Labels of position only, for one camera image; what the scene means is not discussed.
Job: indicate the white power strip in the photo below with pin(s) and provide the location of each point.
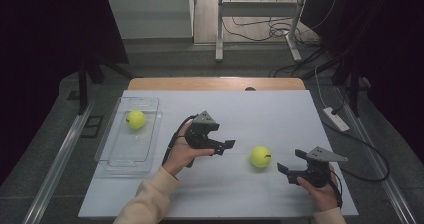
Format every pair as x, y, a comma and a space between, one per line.
336, 120

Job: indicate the person's right hand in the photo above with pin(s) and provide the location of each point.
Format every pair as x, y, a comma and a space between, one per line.
325, 197

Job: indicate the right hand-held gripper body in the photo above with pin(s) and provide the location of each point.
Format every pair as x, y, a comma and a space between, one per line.
319, 155

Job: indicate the dark curtain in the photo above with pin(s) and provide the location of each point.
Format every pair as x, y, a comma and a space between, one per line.
40, 50
396, 50

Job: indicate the white board sheet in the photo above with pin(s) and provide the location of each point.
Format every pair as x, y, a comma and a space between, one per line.
233, 190

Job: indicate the clear plastic container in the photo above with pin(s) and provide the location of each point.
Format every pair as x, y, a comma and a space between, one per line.
130, 147

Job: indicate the black metal stand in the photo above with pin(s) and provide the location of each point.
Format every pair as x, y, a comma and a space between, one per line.
82, 87
355, 90

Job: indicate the white metal desk frame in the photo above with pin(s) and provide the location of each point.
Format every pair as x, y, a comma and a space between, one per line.
218, 24

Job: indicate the silver metal floor rail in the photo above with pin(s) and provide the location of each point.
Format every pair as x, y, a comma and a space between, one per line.
56, 170
383, 180

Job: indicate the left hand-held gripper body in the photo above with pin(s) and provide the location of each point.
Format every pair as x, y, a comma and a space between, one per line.
200, 135

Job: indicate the person's left hand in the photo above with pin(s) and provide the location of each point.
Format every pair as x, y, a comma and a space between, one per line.
180, 154

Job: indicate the white partition panel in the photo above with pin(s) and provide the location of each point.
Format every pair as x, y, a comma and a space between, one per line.
150, 14

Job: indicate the yellow tennis ball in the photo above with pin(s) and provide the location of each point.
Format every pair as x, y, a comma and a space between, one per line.
136, 119
260, 156

